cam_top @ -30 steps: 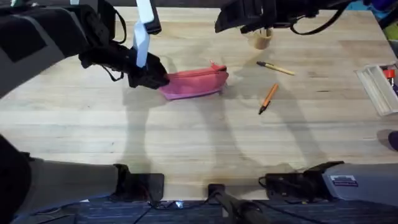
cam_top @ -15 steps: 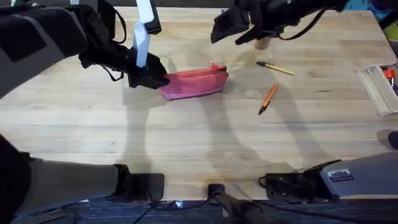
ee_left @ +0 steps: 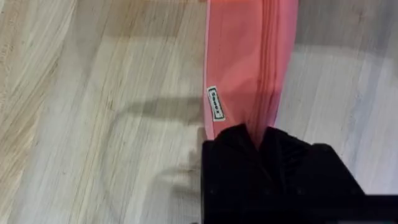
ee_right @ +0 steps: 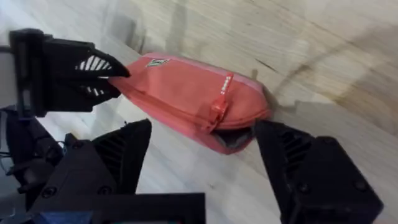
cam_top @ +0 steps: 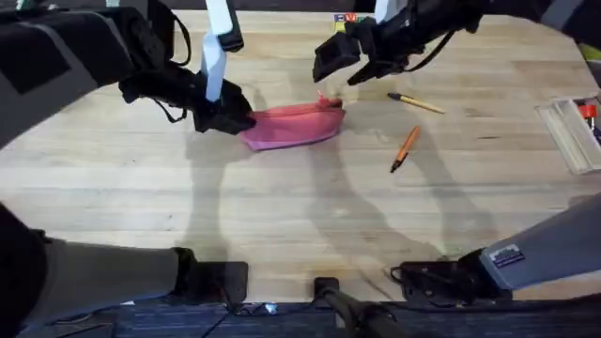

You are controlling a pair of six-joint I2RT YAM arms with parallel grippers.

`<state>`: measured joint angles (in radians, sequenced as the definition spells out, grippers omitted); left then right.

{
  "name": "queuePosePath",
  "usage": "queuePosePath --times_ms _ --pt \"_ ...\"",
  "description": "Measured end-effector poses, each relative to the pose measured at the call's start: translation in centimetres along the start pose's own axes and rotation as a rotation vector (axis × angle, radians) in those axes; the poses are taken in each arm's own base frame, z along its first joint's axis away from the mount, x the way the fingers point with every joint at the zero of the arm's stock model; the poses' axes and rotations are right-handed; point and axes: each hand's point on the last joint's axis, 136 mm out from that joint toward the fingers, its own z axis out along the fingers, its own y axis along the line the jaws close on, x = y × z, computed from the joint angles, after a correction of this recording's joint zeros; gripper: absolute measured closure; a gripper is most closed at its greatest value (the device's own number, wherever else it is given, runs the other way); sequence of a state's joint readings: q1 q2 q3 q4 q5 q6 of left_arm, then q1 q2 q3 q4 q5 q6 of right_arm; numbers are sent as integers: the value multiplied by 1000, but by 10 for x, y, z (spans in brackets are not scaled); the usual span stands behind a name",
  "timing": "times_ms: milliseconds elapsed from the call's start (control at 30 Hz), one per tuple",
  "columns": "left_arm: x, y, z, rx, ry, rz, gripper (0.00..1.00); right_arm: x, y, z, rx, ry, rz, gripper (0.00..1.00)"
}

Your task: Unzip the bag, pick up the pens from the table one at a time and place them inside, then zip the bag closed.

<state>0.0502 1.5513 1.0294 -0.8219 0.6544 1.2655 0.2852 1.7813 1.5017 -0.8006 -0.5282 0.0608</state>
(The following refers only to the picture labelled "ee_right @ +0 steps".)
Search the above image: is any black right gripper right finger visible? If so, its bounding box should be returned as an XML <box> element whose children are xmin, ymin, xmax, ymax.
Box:
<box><xmin>254</xmin><ymin>119</ymin><xmax>384</xmax><ymax>224</ymax></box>

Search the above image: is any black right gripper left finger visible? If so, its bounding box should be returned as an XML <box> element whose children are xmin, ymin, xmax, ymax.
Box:
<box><xmin>29</xmin><ymin>119</ymin><xmax>153</xmax><ymax>213</ymax></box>

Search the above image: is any red soft zip bag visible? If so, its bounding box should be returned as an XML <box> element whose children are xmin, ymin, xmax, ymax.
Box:
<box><xmin>108</xmin><ymin>52</ymin><xmax>273</xmax><ymax>156</ymax></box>

